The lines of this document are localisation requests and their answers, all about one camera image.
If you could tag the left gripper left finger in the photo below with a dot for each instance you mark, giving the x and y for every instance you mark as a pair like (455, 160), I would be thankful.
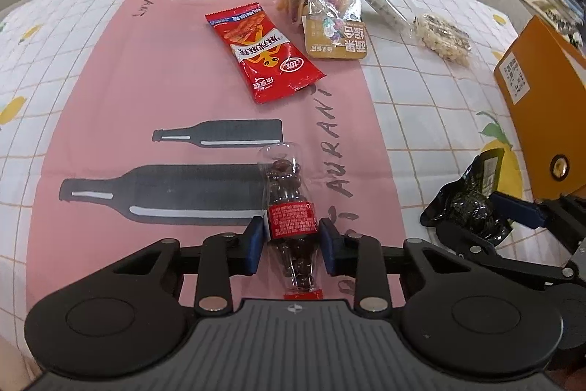
(134, 313)

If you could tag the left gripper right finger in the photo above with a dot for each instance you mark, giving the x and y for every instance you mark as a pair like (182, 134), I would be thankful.
(456, 316)

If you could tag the clear bag grey candies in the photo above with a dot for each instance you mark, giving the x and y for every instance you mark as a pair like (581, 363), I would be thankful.
(392, 16)

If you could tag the orange cardboard box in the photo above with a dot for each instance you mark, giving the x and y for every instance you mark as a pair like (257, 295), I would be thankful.
(542, 79)

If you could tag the clear bag assorted snacks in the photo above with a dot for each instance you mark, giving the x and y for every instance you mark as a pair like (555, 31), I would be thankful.
(333, 29)

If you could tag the puffed rice cracker pack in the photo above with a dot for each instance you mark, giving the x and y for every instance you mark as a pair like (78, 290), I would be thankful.
(442, 37)

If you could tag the pink checked tablecloth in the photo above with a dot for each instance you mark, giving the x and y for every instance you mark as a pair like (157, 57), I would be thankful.
(99, 97)

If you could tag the black snack packet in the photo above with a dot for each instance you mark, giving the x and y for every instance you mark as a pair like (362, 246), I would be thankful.
(466, 202)

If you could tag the cola bottle candy container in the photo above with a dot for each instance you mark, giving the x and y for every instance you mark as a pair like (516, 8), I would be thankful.
(291, 220)

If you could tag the red snack packet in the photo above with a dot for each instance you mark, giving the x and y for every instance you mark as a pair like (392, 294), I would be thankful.
(273, 67)

